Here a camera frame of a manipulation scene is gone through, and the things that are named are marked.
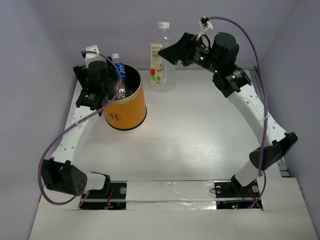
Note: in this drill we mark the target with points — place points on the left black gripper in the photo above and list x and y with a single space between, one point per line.
78 73

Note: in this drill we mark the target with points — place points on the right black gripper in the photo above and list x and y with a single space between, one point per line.
182 50

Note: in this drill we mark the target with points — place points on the blue label water bottle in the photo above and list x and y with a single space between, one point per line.
119 84

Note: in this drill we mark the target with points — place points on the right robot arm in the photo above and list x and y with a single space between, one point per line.
236 86

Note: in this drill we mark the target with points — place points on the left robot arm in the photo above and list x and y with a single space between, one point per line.
58 170

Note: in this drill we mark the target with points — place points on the orange cylindrical bin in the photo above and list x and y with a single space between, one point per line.
128 113

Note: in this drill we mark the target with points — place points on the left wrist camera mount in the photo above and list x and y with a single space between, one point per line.
91 54

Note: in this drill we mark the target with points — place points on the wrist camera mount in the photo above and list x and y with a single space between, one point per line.
205 25
91 54

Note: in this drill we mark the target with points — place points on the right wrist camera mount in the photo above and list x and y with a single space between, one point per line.
205 25

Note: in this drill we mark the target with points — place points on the aluminium rail back edge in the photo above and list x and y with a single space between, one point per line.
146 68

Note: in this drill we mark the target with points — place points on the aluminium rail edge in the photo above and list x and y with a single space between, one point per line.
146 68
272 125

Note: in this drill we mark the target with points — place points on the aluminium rail right edge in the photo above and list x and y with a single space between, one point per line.
272 125

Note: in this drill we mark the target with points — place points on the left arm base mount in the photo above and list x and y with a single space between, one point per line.
114 198

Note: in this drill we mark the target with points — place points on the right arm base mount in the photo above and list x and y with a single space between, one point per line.
232 196

